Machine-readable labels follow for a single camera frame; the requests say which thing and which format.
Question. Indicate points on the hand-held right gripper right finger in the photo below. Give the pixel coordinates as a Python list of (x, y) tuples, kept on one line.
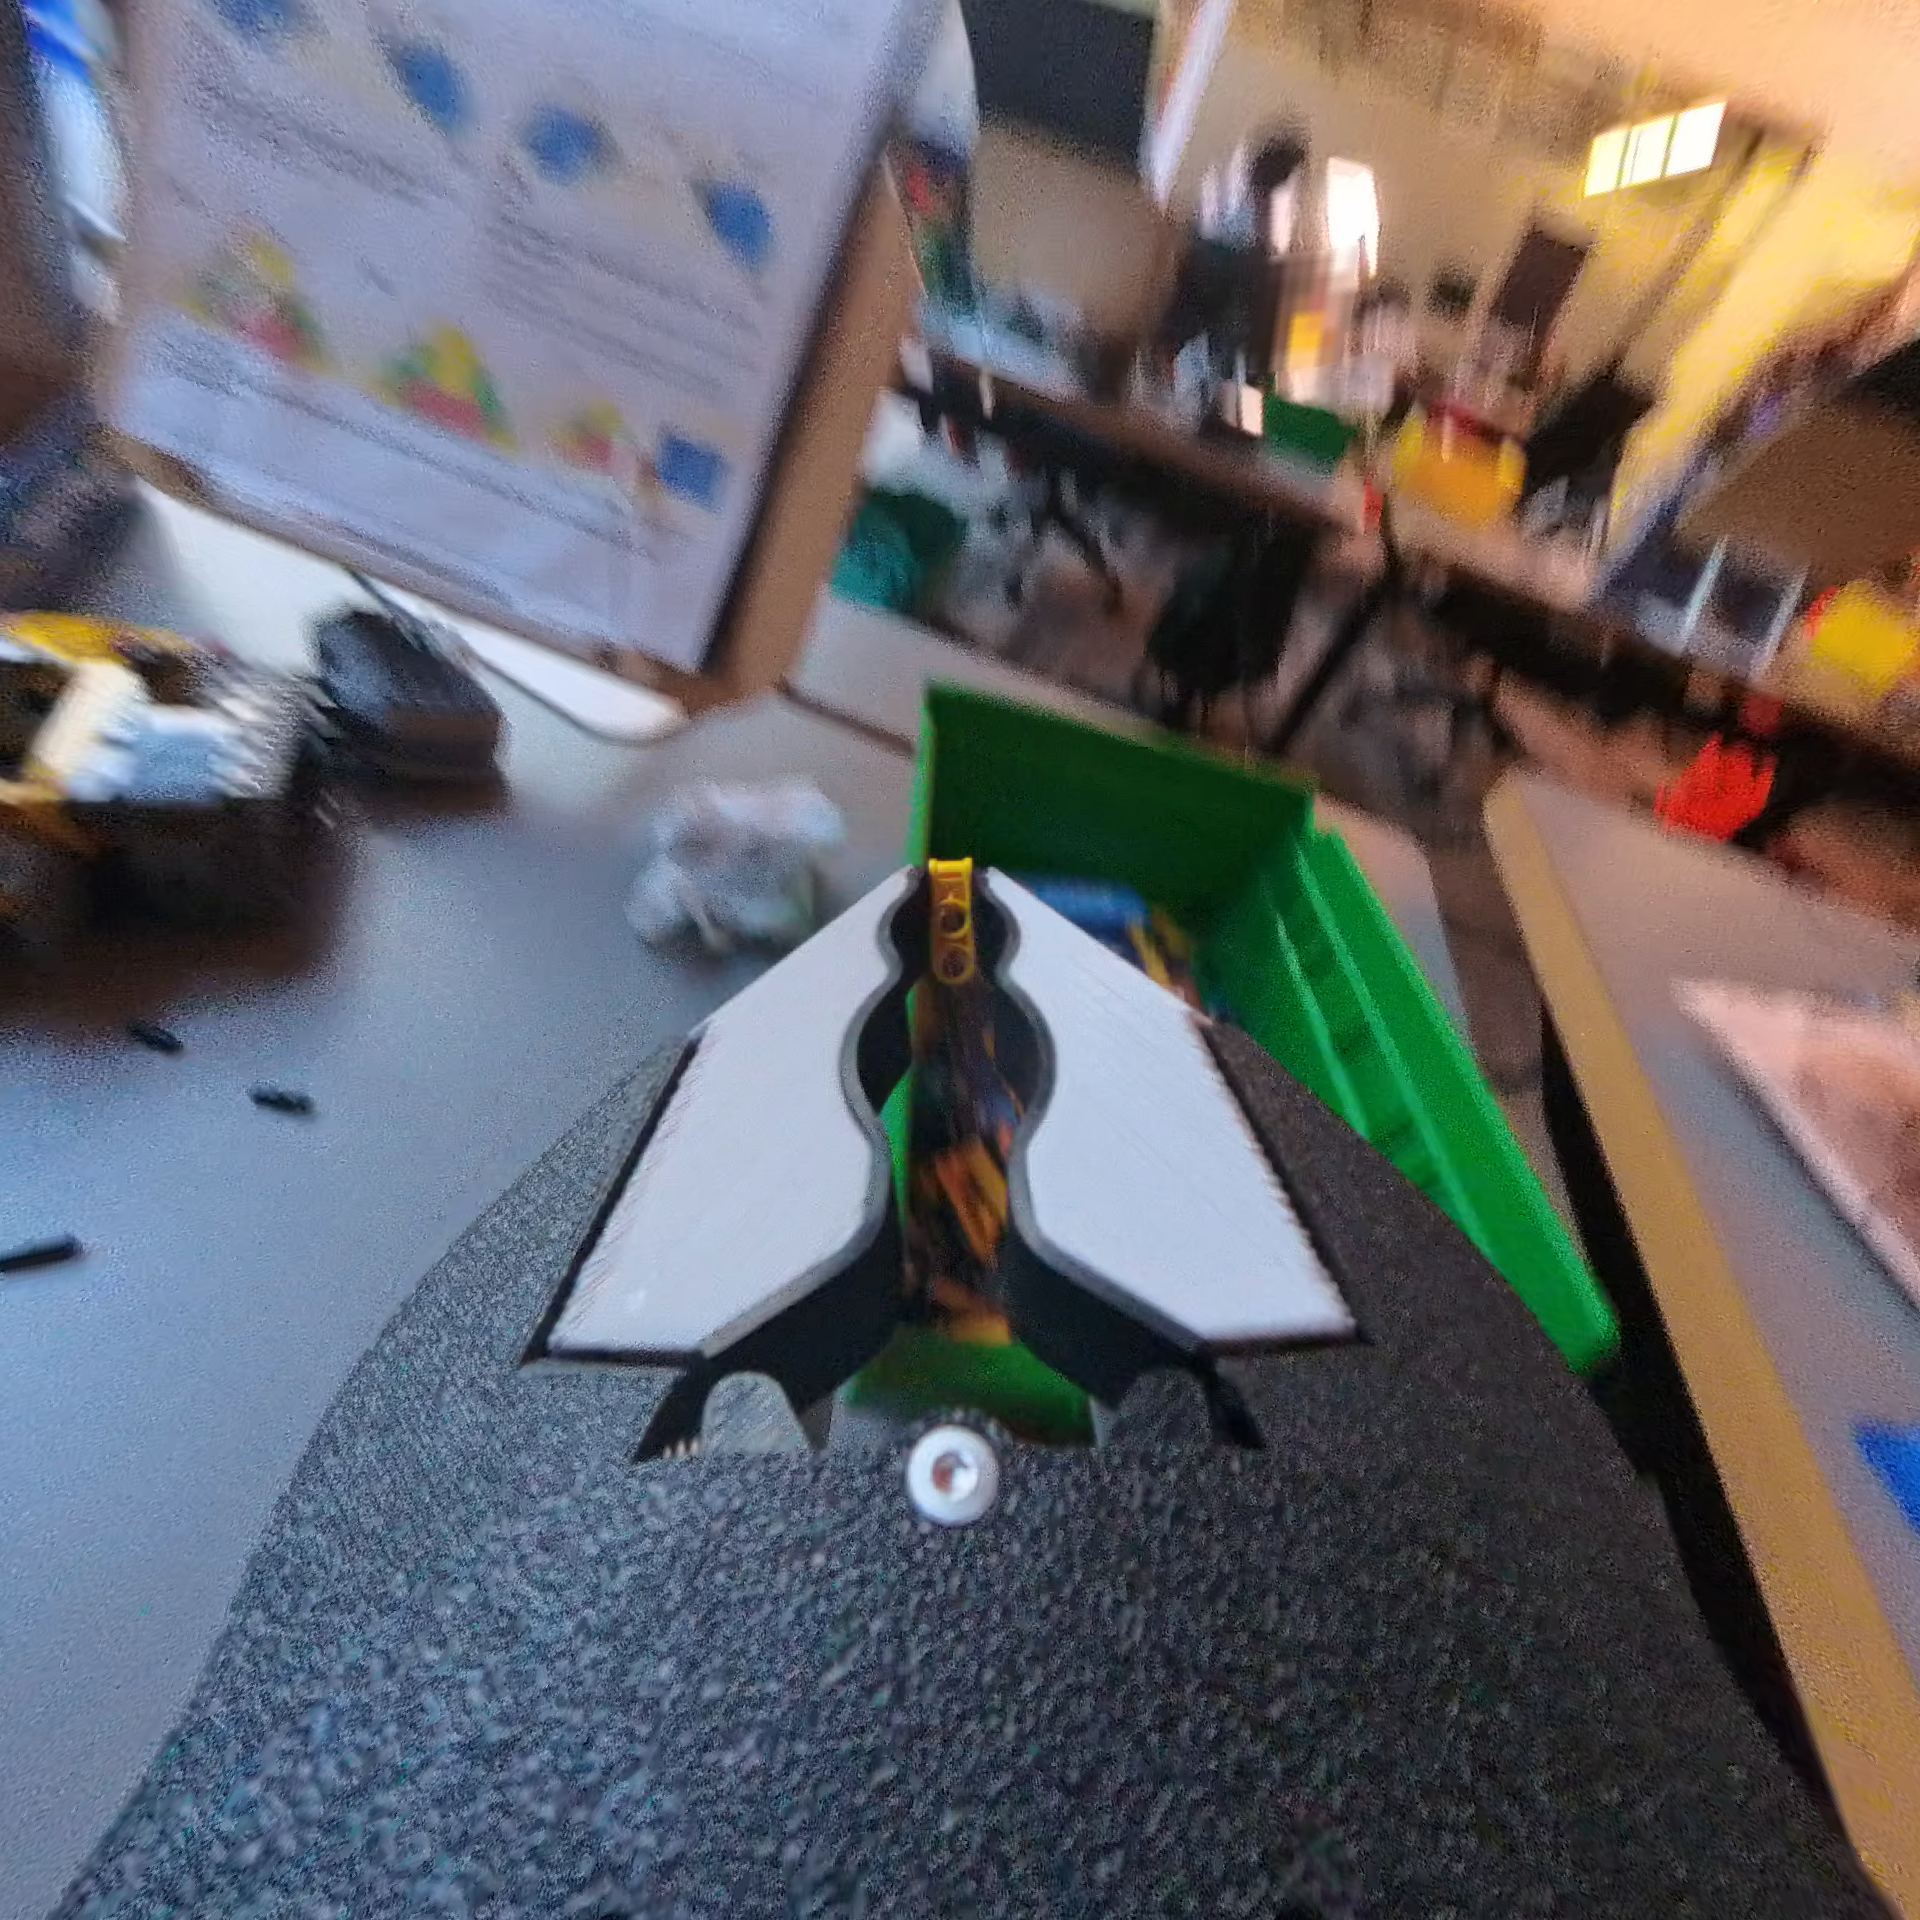
[(1170, 1184)]

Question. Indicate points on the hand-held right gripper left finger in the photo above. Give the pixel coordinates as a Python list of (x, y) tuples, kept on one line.
[(738, 1184)]

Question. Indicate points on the green plastic bin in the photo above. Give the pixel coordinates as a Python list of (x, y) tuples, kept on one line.
[(1410, 1051)]

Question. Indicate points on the yellow grey toy bulldozer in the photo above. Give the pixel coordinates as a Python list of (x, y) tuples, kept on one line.
[(153, 763)]

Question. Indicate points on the grey desk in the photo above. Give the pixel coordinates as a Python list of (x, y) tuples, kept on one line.
[(362, 1202)]

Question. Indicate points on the pile of blue toy bags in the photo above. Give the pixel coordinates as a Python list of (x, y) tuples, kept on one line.
[(1126, 934)]

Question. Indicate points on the crumpled white tissue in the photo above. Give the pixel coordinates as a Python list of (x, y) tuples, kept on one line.
[(738, 872)]

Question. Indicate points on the scattered black toy pins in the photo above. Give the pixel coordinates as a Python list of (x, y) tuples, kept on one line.
[(279, 1100)]

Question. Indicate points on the black toy part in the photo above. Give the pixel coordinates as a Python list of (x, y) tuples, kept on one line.
[(410, 697)]

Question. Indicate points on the yellow edged grey table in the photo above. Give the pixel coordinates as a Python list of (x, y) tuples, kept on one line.
[(1768, 1292)]

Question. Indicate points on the teal bin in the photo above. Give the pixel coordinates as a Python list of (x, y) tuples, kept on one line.
[(896, 550)]

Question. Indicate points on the wooden table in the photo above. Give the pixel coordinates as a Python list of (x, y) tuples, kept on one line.
[(1201, 451)]

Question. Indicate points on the yellow storage bin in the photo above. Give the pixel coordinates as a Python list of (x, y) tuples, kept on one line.
[(1458, 483)]

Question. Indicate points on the instruction sheet board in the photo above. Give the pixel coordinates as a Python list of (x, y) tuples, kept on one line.
[(511, 299)]

